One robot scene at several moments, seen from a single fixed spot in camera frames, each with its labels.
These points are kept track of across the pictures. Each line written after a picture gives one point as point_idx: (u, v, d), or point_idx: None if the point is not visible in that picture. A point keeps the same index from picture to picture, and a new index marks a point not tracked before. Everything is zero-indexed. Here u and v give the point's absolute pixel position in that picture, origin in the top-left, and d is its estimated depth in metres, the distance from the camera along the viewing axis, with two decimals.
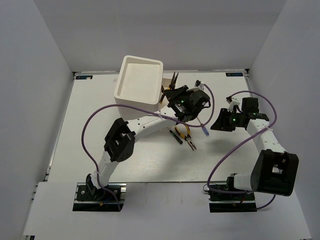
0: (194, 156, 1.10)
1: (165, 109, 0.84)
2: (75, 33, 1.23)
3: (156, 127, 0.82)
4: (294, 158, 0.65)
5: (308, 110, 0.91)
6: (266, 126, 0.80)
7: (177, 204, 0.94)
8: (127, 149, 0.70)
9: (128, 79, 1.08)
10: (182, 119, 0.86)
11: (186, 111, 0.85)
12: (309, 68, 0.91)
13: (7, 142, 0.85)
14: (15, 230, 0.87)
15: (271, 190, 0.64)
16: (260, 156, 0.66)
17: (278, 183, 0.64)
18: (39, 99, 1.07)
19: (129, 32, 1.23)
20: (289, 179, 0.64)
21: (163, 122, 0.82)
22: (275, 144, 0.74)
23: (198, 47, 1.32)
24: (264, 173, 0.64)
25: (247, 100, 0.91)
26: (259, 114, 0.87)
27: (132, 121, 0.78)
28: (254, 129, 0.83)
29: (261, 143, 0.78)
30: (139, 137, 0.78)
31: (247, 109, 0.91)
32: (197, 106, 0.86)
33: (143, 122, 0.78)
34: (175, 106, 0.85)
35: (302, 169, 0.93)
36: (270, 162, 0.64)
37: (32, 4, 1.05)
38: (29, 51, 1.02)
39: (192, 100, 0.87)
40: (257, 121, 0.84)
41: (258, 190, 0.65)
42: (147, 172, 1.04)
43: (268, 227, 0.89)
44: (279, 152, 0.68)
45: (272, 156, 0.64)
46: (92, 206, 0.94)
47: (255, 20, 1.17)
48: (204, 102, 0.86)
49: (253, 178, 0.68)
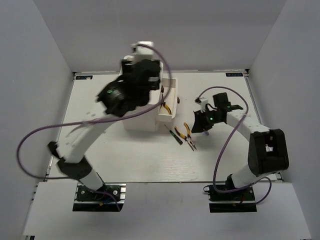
0: (194, 156, 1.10)
1: (91, 113, 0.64)
2: (75, 33, 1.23)
3: (93, 136, 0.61)
4: (280, 132, 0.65)
5: (308, 109, 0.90)
6: (244, 114, 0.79)
7: (177, 204, 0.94)
8: (68, 173, 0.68)
9: None
10: (120, 110, 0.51)
11: (125, 96, 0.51)
12: (309, 68, 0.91)
13: (7, 142, 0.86)
14: (16, 230, 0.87)
15: (271, 169, 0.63)
16: (250, 138, 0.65)
17: (275, 160, 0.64)
18: (39, 99, 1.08)
19: (128, 32, 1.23)
20: (282, 154, 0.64)
21: (97, 127, 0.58)
22: (259, 126, 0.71)
23: (198, 47, 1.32)
24: (260, 153, 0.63)
25: (218, 96, 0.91)
26: (232, 106, 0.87)
27: (66, 141, 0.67)
28: (234, 120, 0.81)
29: (246, 130, 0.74)
30: (80, 155, 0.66)
31: (221, 104, 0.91)
32: (142, 86, 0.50)
33: (71, 140, 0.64)
34: (107, 92, 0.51)
35: (304, 169, 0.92)
36: (262, 141, 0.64)
37: (32, 5, 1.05)
38: (29, 51, 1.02)
39: (132, 77, 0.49)
40: (234, 112, 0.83)
41: (260, 173, 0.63)
42: (147, 172, 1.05)
43: (268, 228, 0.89)
44: (265, 131, 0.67)
45: (260, 135, 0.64)
46: (92, 206, 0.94)
47: (255, 20, 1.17)
48: (152, 77, 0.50)
49: (250, 162, 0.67)
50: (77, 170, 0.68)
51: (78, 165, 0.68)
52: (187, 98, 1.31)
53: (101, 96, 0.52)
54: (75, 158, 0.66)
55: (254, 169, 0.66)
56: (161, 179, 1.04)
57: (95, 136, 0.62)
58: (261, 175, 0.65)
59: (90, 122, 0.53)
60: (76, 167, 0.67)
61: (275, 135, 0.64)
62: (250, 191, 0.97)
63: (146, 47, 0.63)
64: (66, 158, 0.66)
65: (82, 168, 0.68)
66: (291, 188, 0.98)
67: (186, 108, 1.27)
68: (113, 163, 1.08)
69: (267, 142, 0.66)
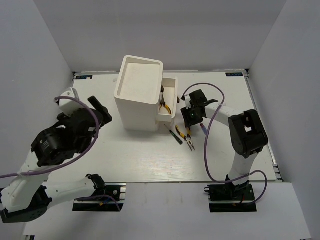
0: (194, 156, 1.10)
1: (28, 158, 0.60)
2: (75, 33, 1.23)
3: (33, 186, 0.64)
4: (254, 112, 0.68)
5: (308, 110, 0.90)
6: (220, 104, 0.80)
7: (177, 204, 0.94)
8: (20, 217, 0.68)
9: (129, 78, 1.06)
10: (55, 159, 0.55)
11: (58, 144, 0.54)
12: (308, 68, 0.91)
13: (7, 142, 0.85)
14: (16, 230, 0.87)
15: (254, 146, 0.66)
16: (230, 123, 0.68)
17: (255, 137, 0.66)
18: (39, 99, 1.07)
19: (128, 32, 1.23)
20: (260, 130, 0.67)
21: (34, 178, 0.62)
22: (235, 111, 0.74)
23: (198, 47, 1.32)
24: (240, 132, 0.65)
25: (194, 94, 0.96)
26: (208, 101, 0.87)
27: (4, 191, 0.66)
28: (212, 112, 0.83)
29: (225, 117, 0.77)
30: (24, 203, 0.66)
31: (198, 101, 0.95)
32: (80, 134, 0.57)
33: (11, 189, 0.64)
34: (40, 142, 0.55)
35: (304, 169, 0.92)
36: (239, 121, 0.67)
37: (32, 4, 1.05)
38: (29, 51, 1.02)
39: (71, 125, 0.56)
40: (211, 105, 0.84)
41: (245, 151, 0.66)
42: (148, 172, 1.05)
43: (269, 228, 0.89)
44: (241, 114, 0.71)
45: (237, 117, 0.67)
46: (92, 205, 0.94)
47: (255, 19, 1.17)
48: (91, 127, 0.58)
49: (236, 144, 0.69)
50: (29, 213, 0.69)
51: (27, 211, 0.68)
52: None
53: (34, 145, 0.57)
54: (19, 207, 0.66)
55: (240, 150, 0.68)
56: (161, 179, 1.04)
57: (35, 184, 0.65)
58: (248, 154, 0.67)
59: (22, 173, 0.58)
60: (24, 214, 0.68)
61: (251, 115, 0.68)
62: (250, 191, 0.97)
63: (64, 98, 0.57)
64: (9, 208, 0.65)
65: (34, 210, 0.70)
66: (291, 189, 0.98)
67: None
68: (113, 163, 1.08)
69: (245, 123, 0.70)
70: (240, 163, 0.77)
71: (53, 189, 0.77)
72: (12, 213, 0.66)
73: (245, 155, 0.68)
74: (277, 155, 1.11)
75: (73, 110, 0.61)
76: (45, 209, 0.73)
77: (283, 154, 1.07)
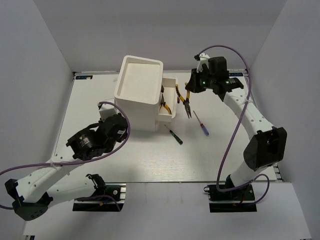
0: (194, 156, 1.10)
1: (62, 150, 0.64)
2: (75, 33, 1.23)
3: (58, 177, 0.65)
4: (282, 131, 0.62)
5: (308, 110, 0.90)
6: (247, 100, 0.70)
7: (177, 204, 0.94)
8: (28, 211, 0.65)
9: (129, 78, 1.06)
10: (88, 155, 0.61)
11: (94, 142, 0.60)
12: (308, 68, 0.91)
13: (7, 141, 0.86)
14: (16, 230, 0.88)
15: (266, 162, 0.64)
16: (253, 138, 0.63)
17: (272, 157, 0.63)
18: (39, 98, 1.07)
19: (128, 32, 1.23)
20: (280, 151, 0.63)
21: (65, 168, 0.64)
22: (262, 121, 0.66)
23: (197, 47, 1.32)
24: (260, 154, 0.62)
25: (218, 63, 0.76)
26: (231, 83, 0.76)
27: (23, 179, 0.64)
28: (234, 104, 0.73)
29: (247, 123, 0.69)
30: (38, 195, 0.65)
31: (218, 75, 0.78)
32: (111, 136, 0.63)
33: (34, 177, 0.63)
34: (78, 139, 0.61)
35: (304, 169, 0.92)
36: (264, 143, 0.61)
37: (32, 5, 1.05)
38: (29, 52, 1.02)
39: (104, 128, 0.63)
40: (235, 93, 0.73)
41: (256, 168, 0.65)
42: (148, 172, 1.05)
43: (269, 228, 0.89)
44: (267, 128, 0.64)
45: (263, 136, 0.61)
46: (92, 206, 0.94)
47: (255, 19, 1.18)
48: (120, 130, 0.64)
49: (247, 155, 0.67)
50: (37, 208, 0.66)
51: (36, 205, 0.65)
52: (187, 98, 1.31)
53: (71, 141, 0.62)
54: (32, 199, 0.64)
55: (251, 162, 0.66)
56: (161, 179, 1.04)
57: (60, 176, 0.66)
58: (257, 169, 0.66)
59: (57, 163, 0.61)
60: (32, 208, 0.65)
61: (279, 136, 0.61)
62: (251, 191, 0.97)
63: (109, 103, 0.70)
64: (25, 198, 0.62)
65: (41, 206, 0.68)
66: (291, 189, 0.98)
67: (186, 108, 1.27)
68: (113, 163, 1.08)
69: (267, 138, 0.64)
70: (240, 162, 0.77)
71: (54, 188, 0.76)
72: (24, 204, 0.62)
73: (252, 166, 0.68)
74: None
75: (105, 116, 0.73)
76: (46, 210, 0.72)
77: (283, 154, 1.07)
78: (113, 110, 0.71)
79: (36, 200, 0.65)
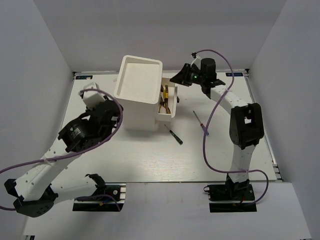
0: (194, 156, 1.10)
1: (56, 145, 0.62)
2: (75, 33, 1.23)
3: (55, 172, 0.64)
4: (257, 105, 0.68)
5: (308, 110, 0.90)
6: (227, 89, 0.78)
7: (177, 204, 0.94)
8: (32, 209, 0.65)
9: (129, 77, 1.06)
10: (82, 146, 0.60)
11: (86, 132, 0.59)
12: (308, 68, 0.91)
13: (7, 141, 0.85)
14: (16, 230, 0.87)
15: (250, 137, 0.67)
16: (231, 113, 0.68)
17: (253, 131, 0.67)
18: (39, 98, 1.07)
19: (128, 32, 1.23)
20: (259, 125, 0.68)
21: (62, 162, 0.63)
22: (239, 101, 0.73)
23: (197, 47, 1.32)
24: (239, 127, 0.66)
25: (208, 67, 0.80)
26: (215, 82, 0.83)
27: (21, 178, 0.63)
28: (217, 96, 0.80)
29: (228, 106, 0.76)
30: (39, 192, 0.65)
31: (207, 76, 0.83)
32: (104, 123, 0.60)
33: (31, 175, 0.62)
34: (69, 130, 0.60)
35: (305, 169, 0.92)
36: (241, 116, 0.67)
37: (31, 5, 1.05)
38: (29, 51, 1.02)
39: (96, 115, 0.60)
40: (217, 88, 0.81)
41: (241, 143, 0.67)
42: (148, 172, 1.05)
43: (269, 228, 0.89)
44: (244, 105, 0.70)
45: (239, 109, 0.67)
46: (92, 206, 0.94)
47: (255, 19, 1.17)
48: (114, 116, 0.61)
49: (232, 134, 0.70)
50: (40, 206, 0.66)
51: (39, 203, 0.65)
52: (187, 98, 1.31)
53: (63, 133, 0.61)
54: (33, 196, 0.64)
55: (236, 140, 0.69)
56: (161, 179, 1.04)
57: (57, 170, 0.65)
58: (243, 146, 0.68)
59: (50, 158, 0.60)
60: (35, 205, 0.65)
61: (253, 108, 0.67)
62: (250, 191, 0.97)
63: (91, 89, 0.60)
64: (25, 197, 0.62)
65: (46, 203, 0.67)
66: (291, 189, 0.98)
67: (186, 108, 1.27)
68: (113, 163, 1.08)
69: (246, 115, 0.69)
70: (237, 155, 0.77)
71: (58, 186, 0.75)
72: (25, 203, 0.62)
73: (240, 147, 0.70)
74: (277, 155, 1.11)
75: (95, 104, 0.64)
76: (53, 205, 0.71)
77: (283, 154, 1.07)
78: (97, 96, 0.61)
79: (38, 197, 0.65)
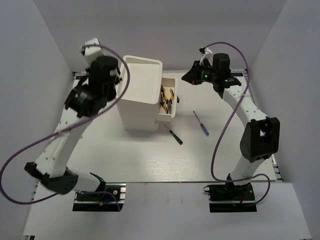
0: (194, 156, 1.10)
1: (64, 115, 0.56)
2: (75, 33, 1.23)
3: (72, 142, 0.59)
4: (276, 121, 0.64)
5: (308, 109, 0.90)
6: (243, 94, 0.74)
7: (177, 204, 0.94)
8: (59, 186, 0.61)
9: (129, 77, 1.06)
10: (92, 110, 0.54)
11: (92, 95, 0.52)
12: (308, 68, 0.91)
13: (8, 141, 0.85)
14: (16, 230, 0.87)
15: (261, 153, 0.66)
16: (246, 127, 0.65)
17: (265, 147, 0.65)
18: (39, 99, 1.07)
19: (128, 32, 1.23)
20: (274, 141, 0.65)
21: (77, 131, 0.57)
22: (256, 112, 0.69)
23: (197, 47, 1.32)
24: (253, 143, 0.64)
25: (221, 63, 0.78)
26: (230, 80, 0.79)
27: (40, 158, 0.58)
28: (232, 100, 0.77)
29: (243, 114, 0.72)
30: (62, 168, 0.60)
31: (220, 73, 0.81)
32: (106, 81, 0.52)
33: (50, 151, 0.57)
34: (74, 98, 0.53)
35: (305, 169, 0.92)
36: (257, 131, 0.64)
37: (32, 5, 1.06)
38: (29, 51, 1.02)
39: (94, 75, 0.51)
40: (232, 89, 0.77)
41: (251, 158, 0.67)
42: (148, 172, 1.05)
43: (268, 228, 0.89)
44: (261, 119, 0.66)
45: (256, 123, 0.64)
46: (92, 206, 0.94)
47: (255, 19, 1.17)
48: (113, 69, 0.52)
49: (244, 147, 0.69)
50: (66, 182, 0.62)
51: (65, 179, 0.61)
52: (187, 98, 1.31)
53: (68, 102, 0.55)
54: (57, 173, 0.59)
55: (246, 153, 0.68)
56: (161, 179, 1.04)
57: (74, 141, 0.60)
58: (252, 159, 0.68)
59: (64, 129, 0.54)
60: (62, 181, 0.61)
61: (271, 124, 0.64)
62: (251, 191, 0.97)
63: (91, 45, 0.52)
64: (50, 174, 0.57)
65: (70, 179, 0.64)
66: (291, 189, 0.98)
67: (186, 108, 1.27)
68: (113, 163, 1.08)
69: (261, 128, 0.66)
70: (244, 165, 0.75)
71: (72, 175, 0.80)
72: (52, 180, 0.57)
73: (250, 159, 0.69)
74: (277, 155, 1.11)
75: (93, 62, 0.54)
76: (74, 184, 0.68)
77: (283, 154, 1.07)
78: (98, 52, 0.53)
79: (61, 174, 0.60)
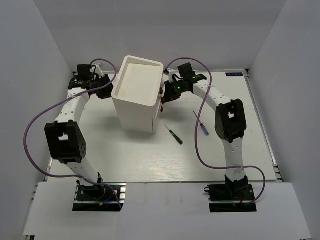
0: (193, 156, 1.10)
1: (73, 90, 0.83)
2: (75, 33, 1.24)
3: (80, 107, 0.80)
4: (239, 101, 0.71)
5: (308, 109, 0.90)
6: (209, 85, 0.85)
7: (177, 204, 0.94)
8: (80, 137, 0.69)
9: (128, 78, 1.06)
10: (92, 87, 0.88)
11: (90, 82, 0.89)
12: (308, 68, 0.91)
13: (8, 141, 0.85)
14: (16, 230, 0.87)
15: (234, 132, 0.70)
16: (216, 111, 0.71)
17: (236, 125, 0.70)
18: (39, 98, 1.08)
19: (128, 32, 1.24)
20: (241, 119, 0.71)
21: (84, 98, 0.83)
22: (222, 98, 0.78)
23: (197, 47, 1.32)
24: (224, 123, 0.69)
25: (183, 66, 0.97)
26: (197, 77, 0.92)
27: (61, 116, 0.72)
28: (201, 92, 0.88)
29: (212, 102, 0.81)
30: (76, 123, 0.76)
31: (186, 74, 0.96)
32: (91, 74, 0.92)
33: (66, 110, 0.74)
34: (75, 84, 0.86)
35: (304, 169, 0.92)
36: (225, 113, 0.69)
37: (31, 5, 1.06)
38: (29, 52, 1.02)
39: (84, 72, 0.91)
40: (199, 84, 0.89)
41: (228, 138, 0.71)
42: (147, 172, 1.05)
43: (268, 228, 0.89)
44: (227, 102, 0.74)
45: (223, 107, 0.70)
46: (92, 206, 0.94)
47: (254, 19, 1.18)
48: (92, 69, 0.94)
49: (218, 130, 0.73)
50: (82, 140, 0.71)
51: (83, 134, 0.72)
52: (187, 98, 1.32)
53: (70, 86, 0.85)
54: None
55: (222, 135, 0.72)
56: (161, 179, 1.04)
57: (81, 107, 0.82)
58: (229, 140, 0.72)
59: (78, 93, 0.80)
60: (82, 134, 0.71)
61: (236, 104, 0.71)
62: (250, 191, 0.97)
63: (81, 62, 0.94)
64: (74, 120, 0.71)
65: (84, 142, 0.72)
66: (291, 189, 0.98)
67: (186, 108, 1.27)
68: (113, 163, 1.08)
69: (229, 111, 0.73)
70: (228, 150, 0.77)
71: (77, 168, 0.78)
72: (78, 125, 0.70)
73: (227, 140, 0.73)
74: (277, 155, 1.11)
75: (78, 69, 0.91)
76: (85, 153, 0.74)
77: (283, 154, 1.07)
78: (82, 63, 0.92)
79: None
